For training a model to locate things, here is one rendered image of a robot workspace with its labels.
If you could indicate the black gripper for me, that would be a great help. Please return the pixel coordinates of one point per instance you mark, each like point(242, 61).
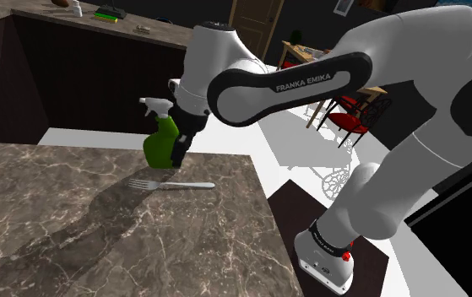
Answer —
point(190, 123)

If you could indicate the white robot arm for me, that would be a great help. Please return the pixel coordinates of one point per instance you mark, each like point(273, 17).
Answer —
point(416, 61)

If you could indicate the green spray bottle white trigger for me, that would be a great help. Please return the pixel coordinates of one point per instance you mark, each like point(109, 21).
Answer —
point(160, 146)

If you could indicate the silver fork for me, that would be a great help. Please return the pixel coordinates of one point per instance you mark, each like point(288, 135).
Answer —
point(186, 185)

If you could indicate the dark kitchen counter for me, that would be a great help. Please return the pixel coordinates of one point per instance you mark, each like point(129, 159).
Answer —
point(95, 78)

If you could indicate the brown wooden door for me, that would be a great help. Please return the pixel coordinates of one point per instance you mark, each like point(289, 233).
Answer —
point(252, 24)

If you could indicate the wooden table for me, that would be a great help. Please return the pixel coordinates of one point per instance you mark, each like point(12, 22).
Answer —
point(301, 52)

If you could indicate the dark robot stand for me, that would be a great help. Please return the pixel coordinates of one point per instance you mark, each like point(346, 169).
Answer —
point(297, 210)

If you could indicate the red seat black chair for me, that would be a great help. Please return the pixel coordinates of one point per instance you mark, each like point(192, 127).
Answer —
point(348, 122)

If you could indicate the framed wall picture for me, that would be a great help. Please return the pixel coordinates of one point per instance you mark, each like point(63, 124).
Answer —
point(343, 6)

